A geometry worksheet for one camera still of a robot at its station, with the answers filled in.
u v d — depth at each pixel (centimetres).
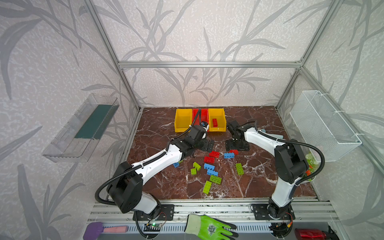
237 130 70
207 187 80
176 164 89
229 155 92
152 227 72
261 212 73
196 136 62
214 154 93
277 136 104
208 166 87
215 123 109
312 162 77
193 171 87
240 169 87
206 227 68
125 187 42
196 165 87
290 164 49
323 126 64
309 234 66
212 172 85
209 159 91
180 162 91
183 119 104
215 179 85
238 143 79
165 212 73
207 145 73
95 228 69
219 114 112
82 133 66
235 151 93
